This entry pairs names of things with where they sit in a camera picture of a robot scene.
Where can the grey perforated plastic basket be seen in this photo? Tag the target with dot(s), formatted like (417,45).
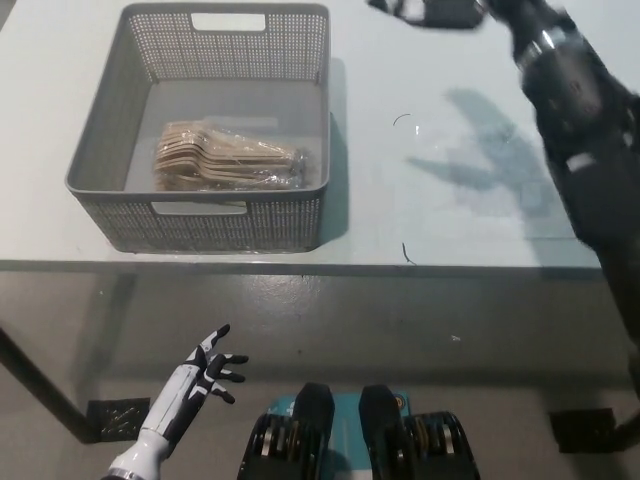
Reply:
(145,220)

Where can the black metal table leg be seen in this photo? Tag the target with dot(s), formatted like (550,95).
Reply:
(45,387)
(630,431)

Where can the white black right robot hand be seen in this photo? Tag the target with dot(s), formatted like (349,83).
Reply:
(440,12)

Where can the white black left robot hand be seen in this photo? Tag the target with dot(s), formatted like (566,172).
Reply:
(175,400)

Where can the clear bag of wooden forks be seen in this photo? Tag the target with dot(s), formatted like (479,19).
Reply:
(210,155)

